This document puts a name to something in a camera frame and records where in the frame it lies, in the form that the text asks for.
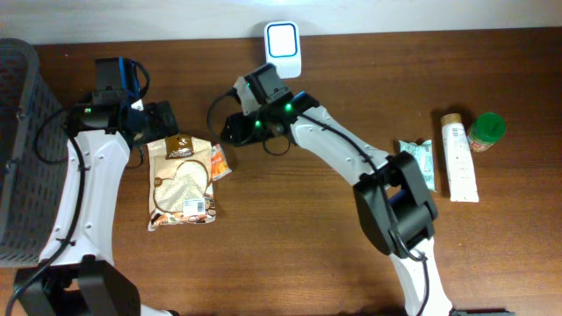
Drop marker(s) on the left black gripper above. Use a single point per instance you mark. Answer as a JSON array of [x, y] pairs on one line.
[[161, 118]]

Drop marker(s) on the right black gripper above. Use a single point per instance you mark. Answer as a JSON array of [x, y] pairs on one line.
[[244, 127]]

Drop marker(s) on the orange tissue packet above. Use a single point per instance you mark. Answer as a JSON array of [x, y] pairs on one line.
[[219, 164]]

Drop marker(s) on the glutinous rice bag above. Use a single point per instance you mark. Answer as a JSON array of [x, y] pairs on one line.
[[181, 185]]

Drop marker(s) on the teal wipes packet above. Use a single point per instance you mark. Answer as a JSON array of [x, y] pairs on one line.
[[423, 154]]

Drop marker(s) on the white tube gold cap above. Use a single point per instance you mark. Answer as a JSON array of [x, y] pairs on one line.
[[458, 159]]

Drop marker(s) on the green lid jar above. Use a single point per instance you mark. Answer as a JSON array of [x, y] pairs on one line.
[[485, 131]]

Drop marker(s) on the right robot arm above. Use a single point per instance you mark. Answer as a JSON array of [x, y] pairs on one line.
[[395, 209]]

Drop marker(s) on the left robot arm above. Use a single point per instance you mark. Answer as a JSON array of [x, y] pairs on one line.
[[75, 273]]

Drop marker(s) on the white barcode scanner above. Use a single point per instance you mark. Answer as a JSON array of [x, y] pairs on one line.
[[282, 48]]

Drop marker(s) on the grey plastic mesh basket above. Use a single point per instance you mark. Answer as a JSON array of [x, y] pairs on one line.
[[33, 156]]

